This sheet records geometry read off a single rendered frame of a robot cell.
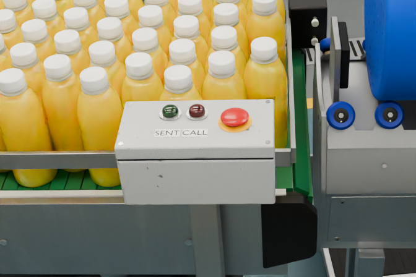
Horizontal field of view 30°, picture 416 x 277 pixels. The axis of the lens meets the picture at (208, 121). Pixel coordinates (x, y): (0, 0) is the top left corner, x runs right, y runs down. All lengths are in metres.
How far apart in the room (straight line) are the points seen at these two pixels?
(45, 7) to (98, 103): 0.26
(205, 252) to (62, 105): 0.30
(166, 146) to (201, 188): 0.08
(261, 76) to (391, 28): 0.20
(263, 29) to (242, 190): 0.36
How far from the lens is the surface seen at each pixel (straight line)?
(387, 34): 1.12
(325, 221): 1.38
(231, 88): 1.13
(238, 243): 1.24
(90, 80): 1.12
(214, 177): 0.99
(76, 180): 1.25
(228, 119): 0.98
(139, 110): 1.03
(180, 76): 1.10
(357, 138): 1.25
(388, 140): 1.25
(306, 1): 1.45
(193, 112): 1.00
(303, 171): 1.23
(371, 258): 1.47
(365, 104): 1.32
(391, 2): 1.11
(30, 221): 1.26
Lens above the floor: 1.71
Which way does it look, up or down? 38 degrees down
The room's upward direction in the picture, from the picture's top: 5 degrees counter-clockwise
